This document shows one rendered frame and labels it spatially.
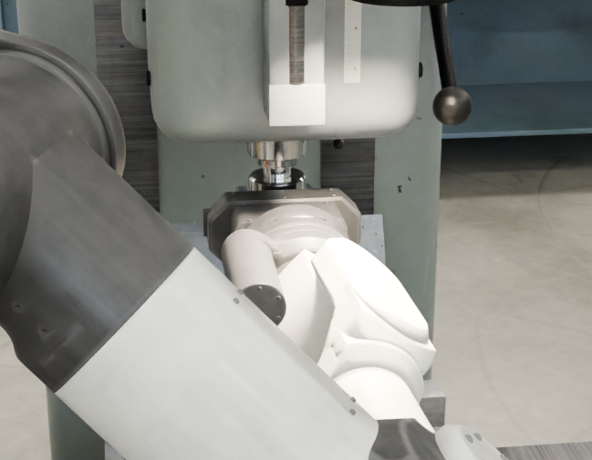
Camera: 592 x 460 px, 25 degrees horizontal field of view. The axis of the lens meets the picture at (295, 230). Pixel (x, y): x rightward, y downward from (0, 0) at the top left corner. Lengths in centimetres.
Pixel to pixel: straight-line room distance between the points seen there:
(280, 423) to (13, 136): 16
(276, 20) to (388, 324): 24
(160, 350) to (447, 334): 321
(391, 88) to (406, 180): 53
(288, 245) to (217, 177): 56
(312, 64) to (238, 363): 40
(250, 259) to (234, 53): 17
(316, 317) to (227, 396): 29
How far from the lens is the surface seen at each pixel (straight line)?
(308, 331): 85
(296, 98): 93
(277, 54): 92
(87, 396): 58
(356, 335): 79
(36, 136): 57
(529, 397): 345
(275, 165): 106
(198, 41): 95
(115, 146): 62
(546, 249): 439
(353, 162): 148
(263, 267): 85
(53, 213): 56
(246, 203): 103
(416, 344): 81
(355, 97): 98
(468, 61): 554
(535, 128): 489
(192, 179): 147
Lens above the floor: 161
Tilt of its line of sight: 21 degrees down
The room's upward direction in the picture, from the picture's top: straight up
